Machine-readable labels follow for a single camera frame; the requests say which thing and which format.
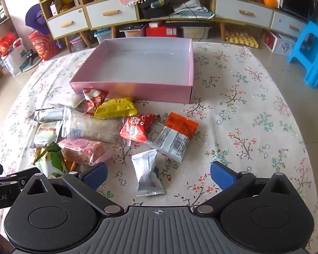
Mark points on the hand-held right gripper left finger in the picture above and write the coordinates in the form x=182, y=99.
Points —
x=96, y=174

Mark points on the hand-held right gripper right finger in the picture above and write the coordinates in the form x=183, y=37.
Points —
x=222, y=175

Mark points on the long clear rice cracker packet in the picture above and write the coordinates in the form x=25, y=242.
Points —
x=95, y=127

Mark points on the black storage bag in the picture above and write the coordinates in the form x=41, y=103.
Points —
x=155, y=8

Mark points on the white cabinet drawer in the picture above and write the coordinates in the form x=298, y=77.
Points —
x=111, y=13
x=67, y=23
x=288, y=22
x=243, y=12

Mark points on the clear packet of pink snack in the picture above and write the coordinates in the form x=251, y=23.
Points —
x=79, y=149

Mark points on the grey snack packet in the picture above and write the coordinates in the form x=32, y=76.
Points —
x=49, y=115

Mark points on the red shopping bag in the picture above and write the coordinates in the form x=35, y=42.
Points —
x=5, y=43

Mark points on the purple fabric object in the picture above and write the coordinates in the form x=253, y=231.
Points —
x=35, y=18

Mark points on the white shopping bag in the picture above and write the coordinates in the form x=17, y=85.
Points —
x=14, y=60

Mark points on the pink cardboard box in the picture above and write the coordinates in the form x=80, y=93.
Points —
x=148, y=92

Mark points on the wooden cabinet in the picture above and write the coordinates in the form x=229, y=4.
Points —
x=85, y=13

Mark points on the orange fruit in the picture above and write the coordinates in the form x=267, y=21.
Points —
x=270, y=1

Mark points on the clear storage box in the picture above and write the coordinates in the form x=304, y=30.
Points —
x=194, y=33
x=133, y=31

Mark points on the clear packet of white snack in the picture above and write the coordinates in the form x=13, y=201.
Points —
x=70, y=101

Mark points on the silver snack packet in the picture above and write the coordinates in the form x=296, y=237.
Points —
x=148, y=172

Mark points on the red packet with white figures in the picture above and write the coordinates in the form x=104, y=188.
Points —
x=94, y=98

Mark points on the red and gold gift bag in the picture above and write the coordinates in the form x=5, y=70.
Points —
x=42, y=46

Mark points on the yellow egg tray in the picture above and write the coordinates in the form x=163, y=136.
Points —
x=241, y=39

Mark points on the red carton box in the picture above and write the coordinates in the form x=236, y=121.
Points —
x=161, y=30

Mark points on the pile of papers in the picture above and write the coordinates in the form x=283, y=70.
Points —
x=193, y=6

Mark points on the red snack packet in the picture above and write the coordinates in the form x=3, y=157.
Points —
x=135, y=128

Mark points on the blue-lid storage box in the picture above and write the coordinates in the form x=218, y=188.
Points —
x=103, y=35

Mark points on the white carton box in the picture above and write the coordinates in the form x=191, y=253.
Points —
x=279, y=43

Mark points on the blue plastic stool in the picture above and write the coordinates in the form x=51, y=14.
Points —
x=311, y=47

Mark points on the green snack packet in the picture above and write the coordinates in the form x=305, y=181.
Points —
x=51, y=161

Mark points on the pale yellow snack packet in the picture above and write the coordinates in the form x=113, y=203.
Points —
x=46, y=135

